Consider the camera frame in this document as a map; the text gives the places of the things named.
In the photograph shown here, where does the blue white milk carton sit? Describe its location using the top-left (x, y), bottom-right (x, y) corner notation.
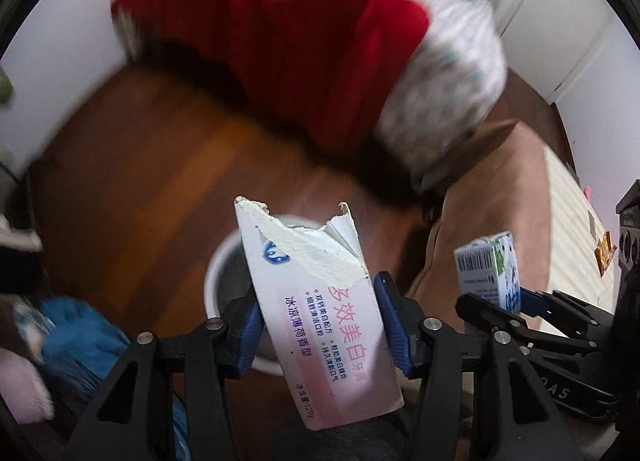
top-left (453, 231), bottom-right (522, 314)

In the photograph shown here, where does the orange snack packet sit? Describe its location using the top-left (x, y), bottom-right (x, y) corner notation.
top-left (594, 232), bottom-right (617, 277)

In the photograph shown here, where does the grey white checkered bed sheet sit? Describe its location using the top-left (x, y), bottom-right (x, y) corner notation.
top-left (370, 0), bottom-right (508, 182)

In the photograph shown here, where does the pale pink fluffy cloth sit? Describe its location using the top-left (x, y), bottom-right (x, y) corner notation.
top-left (0, 346), bottom-right (53, 424)

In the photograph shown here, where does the white trash bin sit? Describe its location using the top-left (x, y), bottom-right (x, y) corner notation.
top-left (204, 214), bottom-right (373, 378)

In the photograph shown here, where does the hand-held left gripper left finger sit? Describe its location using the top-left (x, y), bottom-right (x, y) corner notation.
top-left (65, 291), bottom-right (266, 461)

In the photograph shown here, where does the blue cloth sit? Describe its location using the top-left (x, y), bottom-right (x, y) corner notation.
top-left (40, 296), bottom-right (191, 461)

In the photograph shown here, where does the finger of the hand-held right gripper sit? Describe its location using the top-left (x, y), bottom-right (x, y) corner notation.
top-left (456, 292), bottom-right (603, 372)
top-left (520, 288), bottom-right (619, 342)

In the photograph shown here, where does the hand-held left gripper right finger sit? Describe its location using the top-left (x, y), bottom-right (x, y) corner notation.
top-left (372, 271), bottom-right (583, 461)

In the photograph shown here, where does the red blanket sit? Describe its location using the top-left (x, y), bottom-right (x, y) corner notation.
top-left (111, 0), bottom-right (441, 162)

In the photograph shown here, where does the striped table mat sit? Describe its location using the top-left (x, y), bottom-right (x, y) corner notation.
top-left (542, 146), bottom-right (618, 322)

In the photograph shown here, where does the white pink toothpaste box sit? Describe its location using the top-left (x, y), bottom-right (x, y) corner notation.
top-left (234, 196), bottom-right (405, 432)

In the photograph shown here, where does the white door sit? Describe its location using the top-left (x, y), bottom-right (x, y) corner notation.
top-left (549, 6), bottom-right (632, 106)

